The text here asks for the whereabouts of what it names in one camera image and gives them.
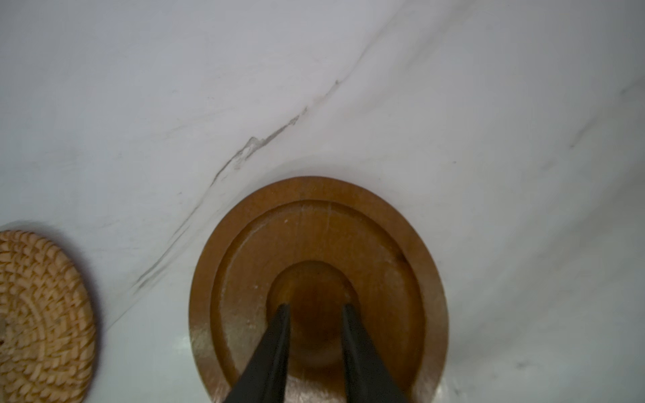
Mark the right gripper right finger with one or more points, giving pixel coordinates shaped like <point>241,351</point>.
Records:
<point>366,377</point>

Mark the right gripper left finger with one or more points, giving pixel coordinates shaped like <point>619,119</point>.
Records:
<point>265,377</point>

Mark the brown wooden round coaster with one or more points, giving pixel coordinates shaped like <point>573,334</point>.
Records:
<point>317,244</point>

